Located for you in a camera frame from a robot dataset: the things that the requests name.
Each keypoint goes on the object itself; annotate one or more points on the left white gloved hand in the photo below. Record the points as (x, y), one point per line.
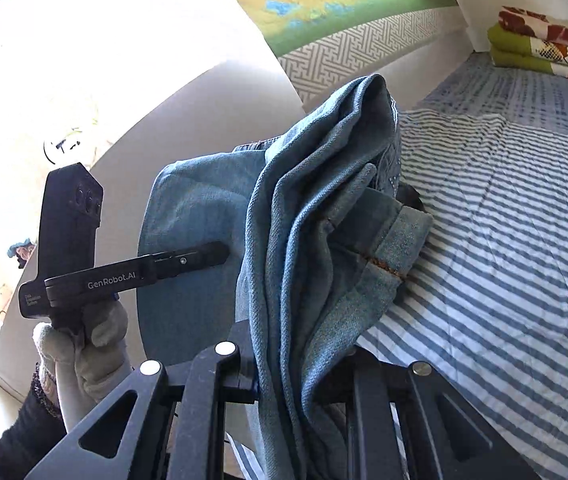
(76, 372)

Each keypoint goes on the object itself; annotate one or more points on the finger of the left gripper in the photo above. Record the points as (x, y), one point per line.
(181, 261)

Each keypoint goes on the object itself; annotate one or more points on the folded green red blanket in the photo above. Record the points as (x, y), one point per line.
(530, 41)

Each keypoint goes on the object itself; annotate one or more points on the black sleeve forearm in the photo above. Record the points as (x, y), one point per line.
(37, 429)

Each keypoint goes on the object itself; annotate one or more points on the landscape wall tapestry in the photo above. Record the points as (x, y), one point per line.
(321, 44)

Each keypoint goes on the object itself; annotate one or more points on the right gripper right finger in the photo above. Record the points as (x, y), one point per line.
(369, 378)

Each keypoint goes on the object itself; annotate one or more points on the blue striped bed sheet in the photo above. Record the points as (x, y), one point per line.
(486, 301)

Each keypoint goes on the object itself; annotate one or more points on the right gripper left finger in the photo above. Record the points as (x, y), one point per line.
(239, 376)

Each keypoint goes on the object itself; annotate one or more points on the light blue denim jeans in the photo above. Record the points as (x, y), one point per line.
(318, 247)

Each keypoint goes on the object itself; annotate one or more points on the folded black garment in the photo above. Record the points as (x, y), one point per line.
(409, 196)

